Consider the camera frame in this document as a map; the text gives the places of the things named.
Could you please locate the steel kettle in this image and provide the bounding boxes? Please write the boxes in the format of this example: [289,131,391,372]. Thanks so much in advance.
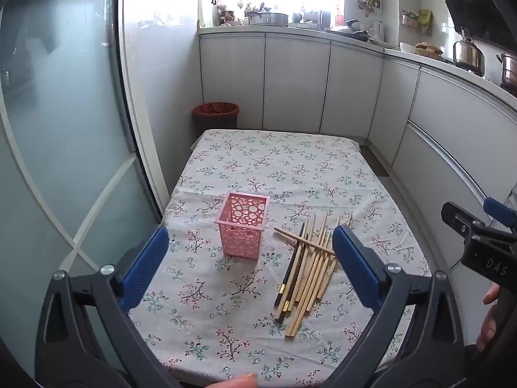
[453,28,486,77]

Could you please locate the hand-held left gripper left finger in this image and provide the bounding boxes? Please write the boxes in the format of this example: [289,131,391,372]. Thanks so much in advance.
[34,226,182,388]

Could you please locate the black wok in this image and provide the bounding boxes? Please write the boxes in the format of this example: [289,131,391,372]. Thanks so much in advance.
[328,19,371,42]

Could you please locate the white cutting board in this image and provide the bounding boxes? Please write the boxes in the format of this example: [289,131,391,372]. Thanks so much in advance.
[197,0,215,29]

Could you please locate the hanging kitchen utensils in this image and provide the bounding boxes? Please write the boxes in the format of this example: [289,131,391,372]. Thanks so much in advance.
[355,0,383,17]

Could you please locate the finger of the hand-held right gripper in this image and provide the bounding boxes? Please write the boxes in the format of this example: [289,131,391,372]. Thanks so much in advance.
[441,202,517,251]
[483,197,517,228]

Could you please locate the steel stockpot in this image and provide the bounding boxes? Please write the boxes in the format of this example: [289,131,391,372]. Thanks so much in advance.
[497,53,517,90]

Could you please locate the pink perforated basket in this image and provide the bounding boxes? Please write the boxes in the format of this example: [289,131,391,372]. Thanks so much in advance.
[215,191,270,261]

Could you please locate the black range hood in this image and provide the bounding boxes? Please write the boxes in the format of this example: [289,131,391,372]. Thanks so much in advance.
[428,0,517,49]

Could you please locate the white kitchen cabinets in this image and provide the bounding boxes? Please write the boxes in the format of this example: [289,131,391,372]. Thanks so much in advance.
[199,26,517,259]

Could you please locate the person's left hand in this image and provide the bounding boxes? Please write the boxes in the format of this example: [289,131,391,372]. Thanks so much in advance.
[213,373,259,388]

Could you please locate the large steel pot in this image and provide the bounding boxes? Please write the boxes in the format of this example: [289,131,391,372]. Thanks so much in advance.
[246,11,290,27]

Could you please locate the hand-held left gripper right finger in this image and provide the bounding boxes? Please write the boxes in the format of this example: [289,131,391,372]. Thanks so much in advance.
[319,225,475,388]

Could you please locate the yellow packet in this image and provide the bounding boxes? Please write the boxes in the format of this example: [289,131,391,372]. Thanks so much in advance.
[417,9,434,35]

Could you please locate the floral tablecloth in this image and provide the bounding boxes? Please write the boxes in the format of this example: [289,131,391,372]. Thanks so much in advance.
[127,128,431,388]

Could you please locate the black chopstick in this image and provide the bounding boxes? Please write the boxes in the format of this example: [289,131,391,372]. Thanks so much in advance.
[275,232,310,323]
[279,222,305,308]

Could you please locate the woven basket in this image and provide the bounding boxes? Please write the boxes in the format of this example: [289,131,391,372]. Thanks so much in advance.
[415,42,444,58]

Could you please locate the bunch of wooden chopsticks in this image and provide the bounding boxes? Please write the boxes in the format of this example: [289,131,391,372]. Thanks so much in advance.
[275,209,354,338]

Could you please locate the person's right hand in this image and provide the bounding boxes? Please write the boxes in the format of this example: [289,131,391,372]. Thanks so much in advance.
[476,283,502,352]

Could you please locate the red trash bin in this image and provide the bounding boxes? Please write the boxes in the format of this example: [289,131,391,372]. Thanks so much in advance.
[192,102,240,140]

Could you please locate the frosted glass door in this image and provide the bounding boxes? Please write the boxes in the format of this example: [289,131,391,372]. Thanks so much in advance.
[0,0,172,376]

